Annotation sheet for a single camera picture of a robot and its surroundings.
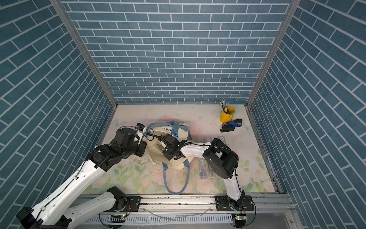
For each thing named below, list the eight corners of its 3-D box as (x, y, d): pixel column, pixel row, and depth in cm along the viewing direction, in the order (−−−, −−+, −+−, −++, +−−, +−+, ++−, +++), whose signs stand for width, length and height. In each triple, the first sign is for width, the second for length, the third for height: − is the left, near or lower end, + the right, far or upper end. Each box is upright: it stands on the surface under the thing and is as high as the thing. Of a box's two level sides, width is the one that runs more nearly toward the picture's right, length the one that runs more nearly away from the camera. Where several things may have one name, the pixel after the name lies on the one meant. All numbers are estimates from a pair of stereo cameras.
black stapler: (220, 132, 106) (221, 130, 104) (219, 127, 109) (220, 125, 107) (234, 132, 106) (235, 130, 104) (233, 127, 109) (234, 125, 107)
